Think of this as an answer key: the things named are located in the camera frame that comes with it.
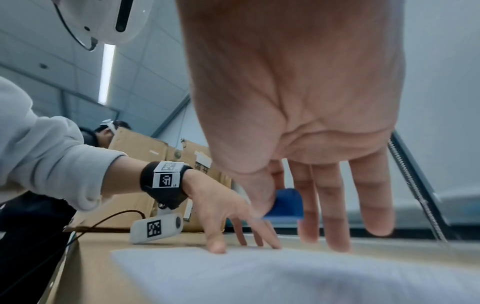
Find person's left hand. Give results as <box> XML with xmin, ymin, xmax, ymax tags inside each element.
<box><xmin>182</xmin><ymin>169</ymin><xmax>283</xmax><ymax>255</ymax></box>

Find person's right hand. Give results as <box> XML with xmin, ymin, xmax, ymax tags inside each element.
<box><xmin>176</xmin><ymin>0</ymin><xmax>409</xmax><ymax>253</ymax></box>

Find blue eraser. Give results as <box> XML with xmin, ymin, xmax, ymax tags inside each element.
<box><xmin>262</xmin><ymin>187</ymin><xmax>305</xmax><ymax>221</ymax></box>

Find white paper sheet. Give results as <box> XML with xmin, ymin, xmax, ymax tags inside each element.
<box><xmin>110</xmin><ymin>245</ymin><xmax>480</xmax><ymax>304</ymax></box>

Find person's left forearm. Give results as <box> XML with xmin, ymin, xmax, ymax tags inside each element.
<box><xmin>98</xmin><ymin>154</ymin><xmax>152</xmax><ymax>199</ymax></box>

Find wooden desk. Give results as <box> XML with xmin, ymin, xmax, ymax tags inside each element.
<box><xmin>36</xmin><ymin>231</ymin><xmax>480</xmax><ymax>304</ymax></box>

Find person's black trousers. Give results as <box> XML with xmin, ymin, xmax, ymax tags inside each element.
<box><xmin>0</xmin><ymin>189</ymin><xmax>79</xmax><ymax>304</ymax></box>

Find black left wristband with markers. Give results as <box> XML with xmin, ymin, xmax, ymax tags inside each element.
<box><xmin>139</xmin><ymin>161</ymin><xmax>195</xmax><ymax>210</ymax></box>

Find brown cardboard box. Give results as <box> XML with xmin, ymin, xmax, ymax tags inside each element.
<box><xmin>72</xmin><ymin>127</ymin><xmax>235</xmax><ymax>234</ymax></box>

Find narrow white roller blind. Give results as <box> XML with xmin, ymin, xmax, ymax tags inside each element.
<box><xmin>393</xmin><ymin>0</ymin><xmax>480</xmax><ymax>224</ymax></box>

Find ceiling light strip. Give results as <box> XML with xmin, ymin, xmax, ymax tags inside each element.
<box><xmin>97</xmin><ymin>43</ymin><xmax>117</xmax><ymax>105</ymax></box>

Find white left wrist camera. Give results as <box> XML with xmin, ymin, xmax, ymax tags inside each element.
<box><xmin>129</xmin><ymin>215</ymin><xmax>185</xmax><ymax>245</ymax></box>

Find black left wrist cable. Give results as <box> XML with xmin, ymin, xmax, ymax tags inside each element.
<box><xmin>62</xmin><ymin>209</ymin><xmax>152</xmax><ymax>248</ymax></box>

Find metal bead chain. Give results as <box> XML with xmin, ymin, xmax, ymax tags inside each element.
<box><xmin>387</xmin><ymin>137</ymin><xmax>448</xmax><ymax>243</ymax></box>

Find white head-mounted camera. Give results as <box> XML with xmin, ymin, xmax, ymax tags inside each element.
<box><xmin>50</xmin><ymin>0</ymin><xmax>156</xmax><ymax>46</ymax></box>

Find black headset cable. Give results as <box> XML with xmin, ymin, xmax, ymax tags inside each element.
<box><xmin>51</xmin><ymin>0</ymin><xmax>101</xmax><ymax>52</ymax></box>

